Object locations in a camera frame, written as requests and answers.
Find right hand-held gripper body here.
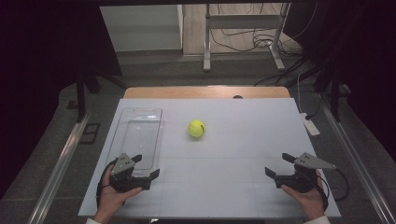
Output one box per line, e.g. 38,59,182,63
275,152,337,194

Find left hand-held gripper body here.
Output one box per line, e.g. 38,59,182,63
109,152,152,193

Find clear plastic tray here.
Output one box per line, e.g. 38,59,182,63
106,106,164,180

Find yellow tennis ball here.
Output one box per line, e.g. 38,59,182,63
187,119,206,138

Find person's right hand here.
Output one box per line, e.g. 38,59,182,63
280,169,326,222

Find person's left hand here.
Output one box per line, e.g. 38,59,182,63
92,164,144,224

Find white power strip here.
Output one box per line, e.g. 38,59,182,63
300,112,321,137

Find white board sheet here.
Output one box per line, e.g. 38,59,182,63
78,98,342,218

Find black stand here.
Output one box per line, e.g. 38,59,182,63
313,69,347,123
66,70,129,124

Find wooden table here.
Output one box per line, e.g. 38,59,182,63
123,86,291,100

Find dark curtain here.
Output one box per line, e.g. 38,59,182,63
282,0,396,162
0,0,123,200

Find white cabinet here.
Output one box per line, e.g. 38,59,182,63
99,4,184,52

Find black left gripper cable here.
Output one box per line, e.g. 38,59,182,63
95,162,115,210

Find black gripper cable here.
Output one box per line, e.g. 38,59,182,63
315,167,350,213
95,162,115,210

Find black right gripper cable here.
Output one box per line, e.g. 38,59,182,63
315,167,350,213

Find black floor frame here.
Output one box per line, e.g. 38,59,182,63
78,122,101,145

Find black power plug cable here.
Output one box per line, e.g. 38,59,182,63
304,96,323,121

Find aluminium rail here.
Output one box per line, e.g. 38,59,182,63
27,112,92,224
318,92,396,224

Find white power strip cable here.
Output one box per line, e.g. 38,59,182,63
296,73,304,115

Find tangle of black floor cables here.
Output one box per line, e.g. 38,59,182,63
209,3,318,58

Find grey metal desk frame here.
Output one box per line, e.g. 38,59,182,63
203,3,292,73

